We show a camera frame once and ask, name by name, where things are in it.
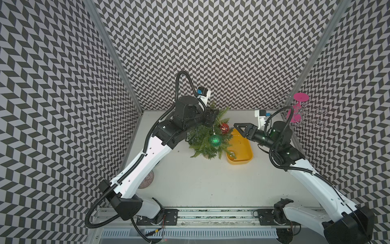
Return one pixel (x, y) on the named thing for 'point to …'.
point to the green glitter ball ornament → (216, 140)
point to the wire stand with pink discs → (301, 112)
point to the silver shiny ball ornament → (232, 154)
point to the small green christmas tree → (198, 138)
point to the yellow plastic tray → (240, 152)
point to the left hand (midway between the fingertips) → (215, 111)
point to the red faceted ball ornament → (224, 128)
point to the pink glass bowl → (147, 181)
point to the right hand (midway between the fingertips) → (236, 129)
